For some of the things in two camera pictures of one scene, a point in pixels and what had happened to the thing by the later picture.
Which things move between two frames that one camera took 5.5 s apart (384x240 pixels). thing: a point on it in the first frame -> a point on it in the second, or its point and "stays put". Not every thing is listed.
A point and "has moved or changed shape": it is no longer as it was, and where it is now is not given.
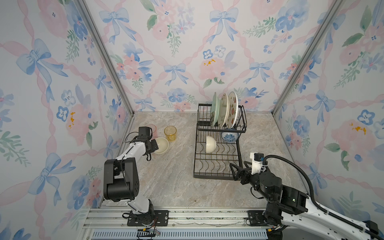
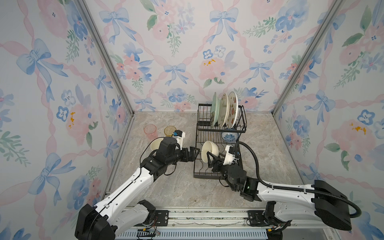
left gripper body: [154, 145] -> [184, 158]
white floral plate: [233, 102] stays put
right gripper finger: [237, 168] -> [210, 163]
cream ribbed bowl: [211, 144] has moved or changed shape
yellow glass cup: [170, 132] stays put
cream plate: [223, 110] stays put
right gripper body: [249, 179] -> [221, 169]
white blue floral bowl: [230, 137] stays put
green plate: [215, 109] stays put
